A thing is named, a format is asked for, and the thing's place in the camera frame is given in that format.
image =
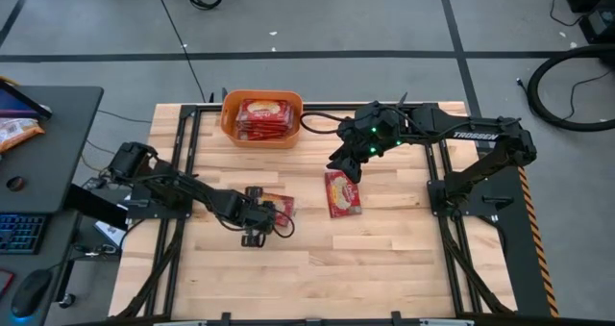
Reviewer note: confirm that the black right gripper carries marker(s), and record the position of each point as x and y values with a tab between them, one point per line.
358	150

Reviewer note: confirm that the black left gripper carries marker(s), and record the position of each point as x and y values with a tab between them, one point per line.
254	218

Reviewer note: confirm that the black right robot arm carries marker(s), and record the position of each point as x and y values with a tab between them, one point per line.
461	129

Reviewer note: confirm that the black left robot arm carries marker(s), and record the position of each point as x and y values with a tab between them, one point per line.
168	186

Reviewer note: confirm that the orange plastic basket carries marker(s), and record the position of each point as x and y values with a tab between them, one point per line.
228	119

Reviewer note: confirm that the black controller box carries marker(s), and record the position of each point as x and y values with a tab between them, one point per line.
96	206

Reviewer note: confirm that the black caster wheel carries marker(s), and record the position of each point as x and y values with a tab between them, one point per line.
67	301

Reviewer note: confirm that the orange black hazard tape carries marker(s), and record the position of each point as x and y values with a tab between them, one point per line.
538	244

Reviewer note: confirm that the black desk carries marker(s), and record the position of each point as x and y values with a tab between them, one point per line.
53	138

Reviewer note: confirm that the backlit black keyboard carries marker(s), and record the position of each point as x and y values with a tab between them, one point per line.
21	233

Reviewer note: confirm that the black computer mouse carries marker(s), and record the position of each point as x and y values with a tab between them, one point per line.
30	293

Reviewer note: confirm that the orange snack bag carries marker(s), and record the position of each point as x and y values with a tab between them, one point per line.
17	131

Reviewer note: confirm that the black laptop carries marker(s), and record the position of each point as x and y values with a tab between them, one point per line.
14	106

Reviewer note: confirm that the black aluminium table frame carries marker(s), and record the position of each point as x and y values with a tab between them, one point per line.
327	106

